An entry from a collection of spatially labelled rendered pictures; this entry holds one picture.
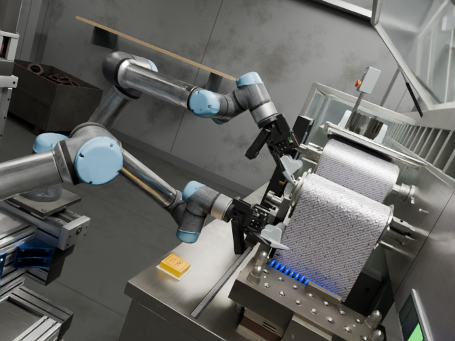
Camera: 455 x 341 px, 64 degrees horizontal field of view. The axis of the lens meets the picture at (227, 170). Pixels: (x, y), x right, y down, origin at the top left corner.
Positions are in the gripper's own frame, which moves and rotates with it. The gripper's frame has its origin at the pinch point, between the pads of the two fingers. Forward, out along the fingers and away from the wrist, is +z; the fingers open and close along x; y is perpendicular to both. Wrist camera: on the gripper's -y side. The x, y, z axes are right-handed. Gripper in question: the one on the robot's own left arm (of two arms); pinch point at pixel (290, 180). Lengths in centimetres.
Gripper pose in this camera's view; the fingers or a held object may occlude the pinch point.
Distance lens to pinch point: 115.7
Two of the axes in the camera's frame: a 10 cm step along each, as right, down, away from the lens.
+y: 8.3, -4.2, -3.6
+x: 3.4, -1.3, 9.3
